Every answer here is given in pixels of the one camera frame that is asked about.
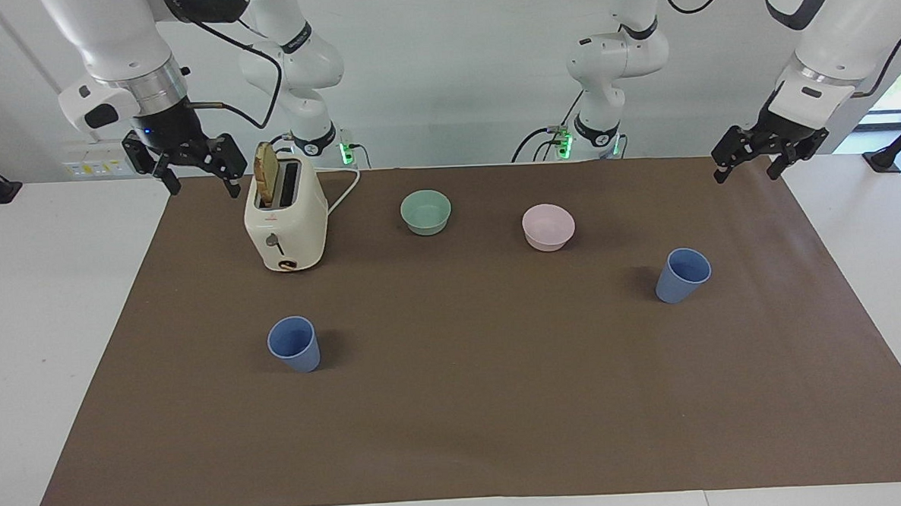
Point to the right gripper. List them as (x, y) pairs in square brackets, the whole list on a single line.
[(167, 128)]

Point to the toast slice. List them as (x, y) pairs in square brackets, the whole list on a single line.
[(267, 173)]

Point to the white wall socket strip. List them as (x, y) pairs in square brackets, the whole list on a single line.
[(97, 163)]

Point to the pink bowl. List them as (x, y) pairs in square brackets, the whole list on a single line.
[(548, 227)]

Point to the cream white toaster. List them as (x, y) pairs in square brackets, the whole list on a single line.
[(288, 222)]

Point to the green bowl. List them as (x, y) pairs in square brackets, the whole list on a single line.
[(426, 212)]

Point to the blue cup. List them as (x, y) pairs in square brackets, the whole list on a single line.
[(295, 345), (682, 275)]

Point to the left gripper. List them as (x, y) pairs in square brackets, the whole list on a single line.
[(783, 124)]

